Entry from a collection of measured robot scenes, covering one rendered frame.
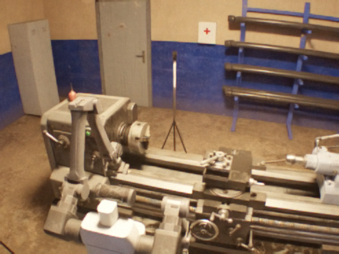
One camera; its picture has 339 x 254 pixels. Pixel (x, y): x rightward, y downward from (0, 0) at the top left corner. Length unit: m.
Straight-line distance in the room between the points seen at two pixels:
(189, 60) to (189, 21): 0.70
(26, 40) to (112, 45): 1.63
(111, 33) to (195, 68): 1.73
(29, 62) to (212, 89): 3.41
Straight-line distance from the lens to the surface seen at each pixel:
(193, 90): 5.19
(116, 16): 5.36
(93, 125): 1.31
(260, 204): 2.05
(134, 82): 5.48
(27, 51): 5.36
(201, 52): 4.97
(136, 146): 2.14
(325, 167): 2.13
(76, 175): 1.21
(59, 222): 1.15
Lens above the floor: 2.19
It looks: 27 degrees down
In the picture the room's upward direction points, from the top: straight up
